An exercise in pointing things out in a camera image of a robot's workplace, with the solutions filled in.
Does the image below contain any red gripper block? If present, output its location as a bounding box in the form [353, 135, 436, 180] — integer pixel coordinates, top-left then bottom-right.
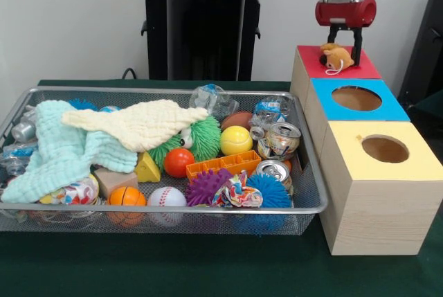
[314, 0, 377, 69]

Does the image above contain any brown plush bear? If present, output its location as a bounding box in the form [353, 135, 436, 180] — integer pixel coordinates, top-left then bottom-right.
[318, 42, 356, 76]

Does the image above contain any cream waffle cloth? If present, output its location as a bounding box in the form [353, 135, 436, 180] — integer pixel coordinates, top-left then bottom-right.
[60, 98, 209, 152]

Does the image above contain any mint green waffle cloth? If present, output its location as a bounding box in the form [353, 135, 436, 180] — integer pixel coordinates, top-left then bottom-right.
[1, 100, 139, 204]

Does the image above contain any wooden three-hole box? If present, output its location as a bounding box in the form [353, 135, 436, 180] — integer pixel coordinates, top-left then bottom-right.
[289, 45, 443, 256]

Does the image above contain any silver mesh bin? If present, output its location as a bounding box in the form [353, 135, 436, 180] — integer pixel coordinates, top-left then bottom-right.
[0, 85, 329, 234]

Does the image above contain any black chair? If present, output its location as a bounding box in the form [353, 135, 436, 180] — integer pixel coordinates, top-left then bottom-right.
[397, 0, 443, 104]

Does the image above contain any dark green tablecloth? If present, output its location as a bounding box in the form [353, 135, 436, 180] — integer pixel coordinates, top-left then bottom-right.
[0, 78, 443, 297]
[413, 94, 443, 128]

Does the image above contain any yellow ball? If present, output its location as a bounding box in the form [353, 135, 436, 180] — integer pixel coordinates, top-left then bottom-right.
[220, 125, 254, 156]

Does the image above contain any blue fuzzy ball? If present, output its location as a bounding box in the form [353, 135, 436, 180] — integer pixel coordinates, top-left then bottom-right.
[246, 172, 294, 232]

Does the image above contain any orange toy brick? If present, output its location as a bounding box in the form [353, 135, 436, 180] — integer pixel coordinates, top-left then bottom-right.
[186, 150, 262, 183]

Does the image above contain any purple spiky ball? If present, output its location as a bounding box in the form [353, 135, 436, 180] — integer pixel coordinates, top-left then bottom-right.
[186, 168, 233, 207]

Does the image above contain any red ball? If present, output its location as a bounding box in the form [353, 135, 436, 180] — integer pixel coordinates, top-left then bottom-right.
[163, 147, 196, 179]

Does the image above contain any white toy baseball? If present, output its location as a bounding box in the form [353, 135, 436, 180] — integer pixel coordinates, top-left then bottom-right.
[147, 186, 188, 225]

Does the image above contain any orange toy basketball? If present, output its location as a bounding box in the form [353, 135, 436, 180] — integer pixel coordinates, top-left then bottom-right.
[106, 186, 147, 225]

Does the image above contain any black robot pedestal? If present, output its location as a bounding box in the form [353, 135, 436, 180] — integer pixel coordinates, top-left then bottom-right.
[134, 0, 278, 82]

